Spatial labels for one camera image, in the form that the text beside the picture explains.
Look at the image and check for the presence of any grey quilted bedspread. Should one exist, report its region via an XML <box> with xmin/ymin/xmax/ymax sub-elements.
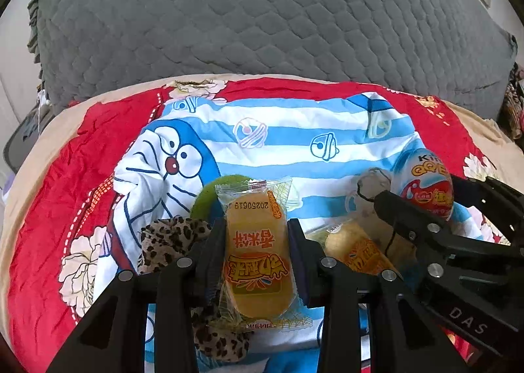
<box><xmin>28</xmin><ymin>0</ymin><xmax>518</xmax><ymax>118</ymax></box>

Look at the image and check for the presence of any Doraemon striped blue cloth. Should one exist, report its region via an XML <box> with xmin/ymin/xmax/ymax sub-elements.
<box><xmin>91</xmin><ymin>90</ymin><xmax>496</xmax><ymax>373</ymax></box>

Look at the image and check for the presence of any leopard print scrunchie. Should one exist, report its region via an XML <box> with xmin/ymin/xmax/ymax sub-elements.
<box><xmin>137</xmin><ymin>216</ymin><xmax>252</xmax><ymax>368</ymax></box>

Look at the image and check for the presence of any Kinder egg toy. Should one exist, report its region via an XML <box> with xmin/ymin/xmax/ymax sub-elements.
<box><xmin>391</xmin><ymin>148</ymin><xmax>454</xmax><ymax>220</ymax></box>

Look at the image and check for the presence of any beige fluffy scrunchie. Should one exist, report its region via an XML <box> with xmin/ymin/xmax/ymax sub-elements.
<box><xmin>353</xmin><ymin>167</ymin><xmax>419</xmax><ymax>271</ymax></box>

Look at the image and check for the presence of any dark bedside table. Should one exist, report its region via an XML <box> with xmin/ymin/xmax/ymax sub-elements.
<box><xmin>3</xmin><ymin>106</ymin><xmax>54</xmax><ymax>174</ymax></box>

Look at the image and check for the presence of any beige bed sheet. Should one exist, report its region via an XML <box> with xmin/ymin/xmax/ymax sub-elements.
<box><xmin>1</xmin><ymin>74</ymin><xmax>523</xmax><ymax>342</ymax></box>

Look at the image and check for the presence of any red floral blanket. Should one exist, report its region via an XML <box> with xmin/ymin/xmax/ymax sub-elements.
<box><xmin>8</xmin><ymin>78</ymin><xmax>500</xmax><ymax>372</ymax></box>

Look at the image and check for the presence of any large rice cracker packet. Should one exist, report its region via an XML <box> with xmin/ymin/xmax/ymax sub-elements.
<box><xmin>306</xmin><ymin>220</ymin><xmax>399</xmax><ymax>275</ymax></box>

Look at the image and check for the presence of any green ring hair tie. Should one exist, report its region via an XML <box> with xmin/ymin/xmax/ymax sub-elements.
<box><xmin>189</xmin><ymin>174</ymin><xmax>253</xmax><ymax>223</ymax></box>

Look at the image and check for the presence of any small rice cracker packet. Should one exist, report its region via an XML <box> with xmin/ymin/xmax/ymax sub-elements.
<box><xmin>216</xmin><ymin>178</ymin><xmax>313</xmax><ymax>331</ymax></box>

